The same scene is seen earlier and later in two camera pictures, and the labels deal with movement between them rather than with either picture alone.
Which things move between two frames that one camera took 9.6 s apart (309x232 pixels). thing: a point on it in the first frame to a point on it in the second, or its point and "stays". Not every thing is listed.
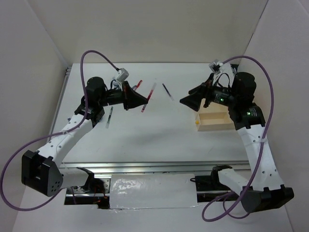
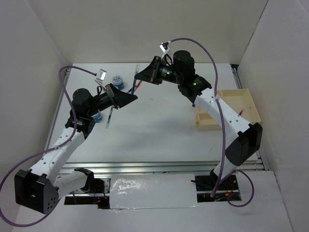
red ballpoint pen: (136, 86) stays
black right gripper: (209, 84) to (150, 73)
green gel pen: (109, 118) stays
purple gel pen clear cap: (168, 92) to (136, 72)
